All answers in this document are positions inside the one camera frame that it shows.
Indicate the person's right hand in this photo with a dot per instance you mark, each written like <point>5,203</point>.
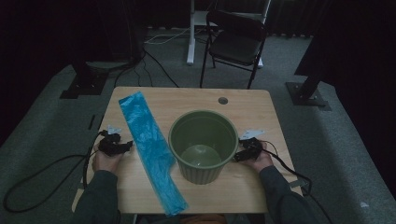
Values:
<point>263,161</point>

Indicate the dark curtain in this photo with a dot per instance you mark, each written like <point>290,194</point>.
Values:
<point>292,18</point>

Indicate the white desk frame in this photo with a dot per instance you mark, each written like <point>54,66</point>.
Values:
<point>190,46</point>

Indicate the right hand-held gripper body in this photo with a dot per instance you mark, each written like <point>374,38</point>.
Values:
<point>252,146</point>

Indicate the blue plastic bag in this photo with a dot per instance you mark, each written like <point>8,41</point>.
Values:
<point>149,146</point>

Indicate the person's left hand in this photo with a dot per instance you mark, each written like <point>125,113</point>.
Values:
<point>106,163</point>

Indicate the black folding chair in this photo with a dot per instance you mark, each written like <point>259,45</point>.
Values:
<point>236,46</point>

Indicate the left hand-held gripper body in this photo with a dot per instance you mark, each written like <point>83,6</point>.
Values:
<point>110,146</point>

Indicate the grey table grommet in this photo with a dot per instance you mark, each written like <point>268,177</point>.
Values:
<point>223,100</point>

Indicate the black slanted stand with base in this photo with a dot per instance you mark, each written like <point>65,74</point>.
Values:
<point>306,96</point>

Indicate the white paper scrap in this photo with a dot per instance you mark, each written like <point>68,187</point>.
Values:
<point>364,204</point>

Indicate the green ribbed bin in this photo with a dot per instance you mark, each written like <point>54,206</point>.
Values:
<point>199,174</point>

